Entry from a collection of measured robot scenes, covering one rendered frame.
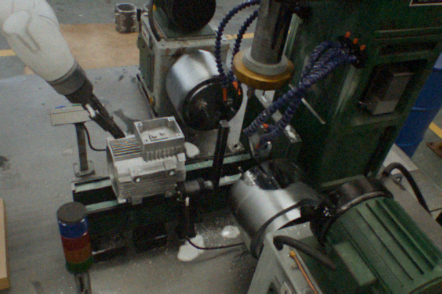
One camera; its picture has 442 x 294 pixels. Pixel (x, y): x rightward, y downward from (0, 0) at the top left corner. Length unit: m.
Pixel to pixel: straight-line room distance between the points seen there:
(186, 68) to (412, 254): 1.01
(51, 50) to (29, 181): 0.66
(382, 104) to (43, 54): 0.95
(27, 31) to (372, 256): 0.84
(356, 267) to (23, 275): 0.93
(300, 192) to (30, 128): 1.13
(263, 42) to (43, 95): 1.13
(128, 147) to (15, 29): 0.43
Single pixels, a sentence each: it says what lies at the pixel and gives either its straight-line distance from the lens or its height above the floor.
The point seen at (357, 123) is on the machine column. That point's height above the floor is 1.20.
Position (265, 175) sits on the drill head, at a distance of 1.14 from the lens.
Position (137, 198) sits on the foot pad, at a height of 0.98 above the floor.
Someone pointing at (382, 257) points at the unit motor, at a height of 1.33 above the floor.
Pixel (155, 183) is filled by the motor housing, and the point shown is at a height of 1.02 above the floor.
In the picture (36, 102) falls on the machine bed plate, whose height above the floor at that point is 0.80.
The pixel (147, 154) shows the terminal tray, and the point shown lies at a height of 1.11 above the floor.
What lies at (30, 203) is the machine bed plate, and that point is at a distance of 1.55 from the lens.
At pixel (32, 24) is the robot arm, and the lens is 1.06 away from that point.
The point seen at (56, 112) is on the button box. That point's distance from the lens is 1.44.
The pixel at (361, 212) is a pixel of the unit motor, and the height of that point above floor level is 1.35.
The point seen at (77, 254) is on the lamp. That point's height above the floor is 1.11.
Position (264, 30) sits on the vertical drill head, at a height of 1.45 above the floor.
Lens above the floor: 1.94
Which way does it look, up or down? 41 degrees down
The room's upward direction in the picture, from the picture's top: 10 degrees clockwise
